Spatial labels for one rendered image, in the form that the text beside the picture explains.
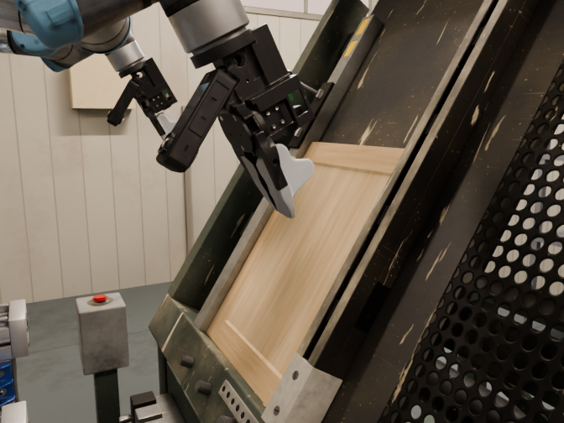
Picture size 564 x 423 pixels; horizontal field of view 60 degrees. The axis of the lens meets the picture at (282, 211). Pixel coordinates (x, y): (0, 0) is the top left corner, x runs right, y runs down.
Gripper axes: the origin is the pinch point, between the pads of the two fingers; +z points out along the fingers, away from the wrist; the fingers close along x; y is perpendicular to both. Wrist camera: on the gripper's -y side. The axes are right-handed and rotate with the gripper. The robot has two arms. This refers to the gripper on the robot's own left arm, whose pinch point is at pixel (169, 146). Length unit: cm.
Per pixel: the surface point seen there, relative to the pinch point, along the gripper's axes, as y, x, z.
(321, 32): 57, 31, -3
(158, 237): -60, 295, 109
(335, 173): 30.0, -17.7, 21.0
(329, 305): 11, -51, 29
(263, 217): 11.2, -3.7, 26.9
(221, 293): -7.8, -8.0, 37.3
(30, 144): -99, 284, -7
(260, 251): 6.2, -9.7, 32.0
